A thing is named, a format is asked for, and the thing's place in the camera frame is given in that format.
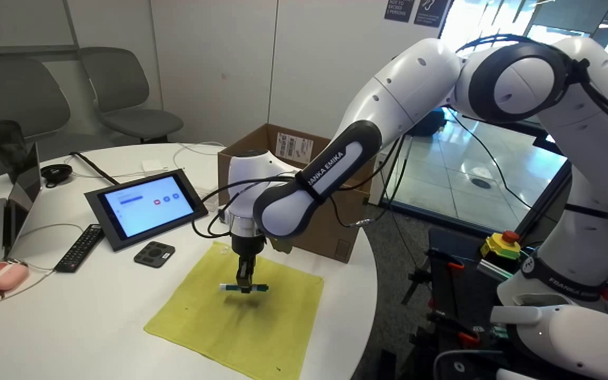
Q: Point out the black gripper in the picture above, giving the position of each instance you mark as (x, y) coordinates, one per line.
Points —
(247, 247)

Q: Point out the yellow towel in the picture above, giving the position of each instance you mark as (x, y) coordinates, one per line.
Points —
(247, 329)

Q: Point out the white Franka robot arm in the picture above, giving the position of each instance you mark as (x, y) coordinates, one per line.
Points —
(528, 139)

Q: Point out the brown cardboard box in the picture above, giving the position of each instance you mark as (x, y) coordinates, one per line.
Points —
(338, 225)

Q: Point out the black smartphone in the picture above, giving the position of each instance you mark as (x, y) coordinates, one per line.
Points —
(155, 253)

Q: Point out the black tablet with lit screen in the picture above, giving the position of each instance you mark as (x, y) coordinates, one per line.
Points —
(146, 206)

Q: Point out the black remote control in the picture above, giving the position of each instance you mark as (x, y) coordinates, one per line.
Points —
(76, 247)

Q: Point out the gray office chair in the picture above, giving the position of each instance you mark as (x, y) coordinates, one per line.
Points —
(125, 98)
(15, 105)

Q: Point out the small black round object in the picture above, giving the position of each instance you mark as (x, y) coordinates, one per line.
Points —
(56, 174)

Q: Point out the pink computer mouse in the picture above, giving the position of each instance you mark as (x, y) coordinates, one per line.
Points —
(2, 275)

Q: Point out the red yellow emergency stop button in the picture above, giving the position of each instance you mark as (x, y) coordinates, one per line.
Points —
(502, 245)

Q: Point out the dark tumbler cup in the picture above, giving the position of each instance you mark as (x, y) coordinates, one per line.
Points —
(9, 143)

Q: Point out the dark wall poster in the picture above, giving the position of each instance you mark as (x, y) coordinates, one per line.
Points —
(432, 11)
(398, 8)

